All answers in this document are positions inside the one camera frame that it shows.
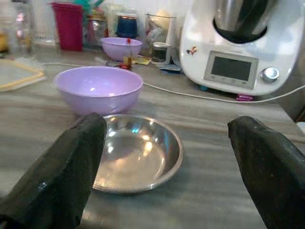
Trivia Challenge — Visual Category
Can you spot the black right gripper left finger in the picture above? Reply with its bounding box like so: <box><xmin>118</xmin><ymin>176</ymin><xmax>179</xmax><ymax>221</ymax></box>
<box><xmin>0</xmin><ymin>113</ymin><xmax>107</xmax><ymax>229</ymax></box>

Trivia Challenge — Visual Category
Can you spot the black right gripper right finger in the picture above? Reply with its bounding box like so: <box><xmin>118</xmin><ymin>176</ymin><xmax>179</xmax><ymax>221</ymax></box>
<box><xmin>227</xmin><ymin>115</ymin><xmax>305</xmax><ymax>229</ymax></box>

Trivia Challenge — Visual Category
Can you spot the stainless steel plate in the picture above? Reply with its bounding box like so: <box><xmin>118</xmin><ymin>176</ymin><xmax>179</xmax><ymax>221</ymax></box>
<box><xmin>91</xmin><ymin>114</ymin><xmax>184</xmax><ymax>194</ymax></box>

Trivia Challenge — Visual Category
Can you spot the large lilac plastic bowl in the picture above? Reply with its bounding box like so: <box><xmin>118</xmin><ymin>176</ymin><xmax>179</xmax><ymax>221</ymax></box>
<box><xmin>54</xmin><ymin>66</ymin><xmax>144</xmax><ymax>116</ymax></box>

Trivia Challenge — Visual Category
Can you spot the clear lid with yellow rim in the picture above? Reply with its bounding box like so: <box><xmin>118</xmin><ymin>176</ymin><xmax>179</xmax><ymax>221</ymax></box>
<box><xmin>0</xmin><ymin>58</ymin><xmax>46</xmax><ymax>93</ymax></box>

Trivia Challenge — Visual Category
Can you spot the white kitchen food processor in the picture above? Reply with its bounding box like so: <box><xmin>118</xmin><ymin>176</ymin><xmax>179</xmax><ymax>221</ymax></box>
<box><xmin>179</xmin><ymin>0</ymin><xmax>305</xmax><ymax>96</ymax></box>

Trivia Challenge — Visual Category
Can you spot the small brown dropper bottle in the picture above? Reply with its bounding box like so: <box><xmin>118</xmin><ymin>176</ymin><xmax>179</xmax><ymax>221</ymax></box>
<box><xmin>123</xmin><ymin>38</ymin><xmax>133</xmax><ymax>70</ymax></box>

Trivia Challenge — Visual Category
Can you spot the small lilac plastic bowl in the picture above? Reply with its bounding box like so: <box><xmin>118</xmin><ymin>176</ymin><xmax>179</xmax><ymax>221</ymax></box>
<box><xmin>101</xmin><ymin>37</ymin><xmax>143</xmax><ymax>62</ymax></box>

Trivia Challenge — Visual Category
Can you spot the magenta plastic cup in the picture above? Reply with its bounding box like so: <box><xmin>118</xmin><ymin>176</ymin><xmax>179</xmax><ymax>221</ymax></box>
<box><xmin>51</xmin><ymin>2</ymin><xmax>84</xmax><ymax>52</ymax></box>

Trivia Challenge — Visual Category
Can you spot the clear glass storage jar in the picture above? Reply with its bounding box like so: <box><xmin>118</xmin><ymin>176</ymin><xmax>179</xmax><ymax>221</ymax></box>
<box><xmin>8</xmin><ymin>2</ymin><xmax>34</xmax><ymax>54</ymax></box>

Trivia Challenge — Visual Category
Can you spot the small glass spice jar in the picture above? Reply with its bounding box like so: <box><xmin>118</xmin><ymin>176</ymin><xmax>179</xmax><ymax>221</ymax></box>
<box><xmin>151</xmin><ymin>42</ymin><xmax>172</xmax><ymax>65</ymax></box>

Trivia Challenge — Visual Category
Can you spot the dark blue plastic cup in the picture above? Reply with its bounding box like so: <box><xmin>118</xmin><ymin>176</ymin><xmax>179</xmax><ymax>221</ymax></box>
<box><xmin>115</xmin><ymin>15</ymin><xmax>140</xmax><ymax>40</ymax></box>

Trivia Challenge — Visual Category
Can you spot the clear plastic food container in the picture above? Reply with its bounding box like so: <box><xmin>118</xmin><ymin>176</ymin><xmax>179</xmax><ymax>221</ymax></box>
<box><xmin>144</xmin><ymin>10</ymin><xmax>178</xmax><ymax>58</ymax></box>

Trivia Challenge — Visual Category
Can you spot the white power cable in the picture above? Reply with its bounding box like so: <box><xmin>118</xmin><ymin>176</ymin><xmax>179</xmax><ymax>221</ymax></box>
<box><xmin>142</xmin><ymin>82</ymin><xmax>305</xmax><ymax>104</ymax></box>

